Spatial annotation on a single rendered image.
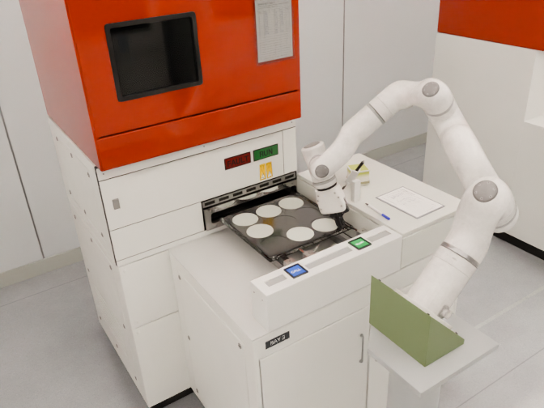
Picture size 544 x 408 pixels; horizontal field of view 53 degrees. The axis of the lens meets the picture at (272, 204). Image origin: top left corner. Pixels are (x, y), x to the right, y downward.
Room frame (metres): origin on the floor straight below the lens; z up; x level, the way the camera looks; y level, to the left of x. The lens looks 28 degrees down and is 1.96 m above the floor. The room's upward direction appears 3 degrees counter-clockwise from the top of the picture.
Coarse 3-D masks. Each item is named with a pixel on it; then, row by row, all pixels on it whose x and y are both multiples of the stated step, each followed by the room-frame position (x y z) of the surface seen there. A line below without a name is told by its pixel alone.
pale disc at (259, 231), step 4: (256, 224) 1.80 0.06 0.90; (260, 224) 1.80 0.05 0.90; (264, 224) 1.80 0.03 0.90; (248, 228) 1.77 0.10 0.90; (252, 228) 1.77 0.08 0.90; (256, 228) 1.77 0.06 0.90; (260, 228) 1.77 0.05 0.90; (264, 228) 1.77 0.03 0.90; (268, 228) 1.77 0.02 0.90; (272, 228) 1.77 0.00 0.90; (248, 232) 1.75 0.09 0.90; (252, 232) 1.74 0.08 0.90; (256, 232) 1.74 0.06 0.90; (260, 232) 1.74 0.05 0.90; (264, 232) 1.74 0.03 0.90; (268, 232) 1.74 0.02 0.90; (272, 232) 1.74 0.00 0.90; (252, 236) 1.71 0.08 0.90; (256, 236) 1.71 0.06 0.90; (260, 236) 1.71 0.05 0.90; (264, 236) 1.71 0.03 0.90
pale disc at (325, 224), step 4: (316, 220) 1.81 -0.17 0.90; (320, 220) 1.81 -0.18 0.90; (324, 220) 1.80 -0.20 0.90; (328, 220) 1.80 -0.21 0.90; (332, 220) 1.80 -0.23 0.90; (312, 224) 1.78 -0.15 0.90; (316, 224) 1.78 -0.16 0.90; (320, 224) 1.77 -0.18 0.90; (324, 224) 1.77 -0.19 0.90; (328, 224) 1.77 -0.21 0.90; (332, 224) 1.77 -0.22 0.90; (316, 228) 1.75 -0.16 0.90; (320, 228) 1.75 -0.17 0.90; (324, 228) 1.74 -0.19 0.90; (328, 228) 1.74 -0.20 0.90; (332, 228) 1.74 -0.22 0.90
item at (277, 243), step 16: (256, 208) 1.93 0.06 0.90; (304, 208) 1.91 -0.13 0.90; (272, 224) 1.80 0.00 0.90; (288, 224) 1.79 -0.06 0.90; (304, 224) 1.78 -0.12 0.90; (256, 240) 1.68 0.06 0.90; (272, 240) 1.68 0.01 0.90; (288, 240) 1.67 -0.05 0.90; (304, 240) 1.67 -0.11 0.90; (272, 256) 1.58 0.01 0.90
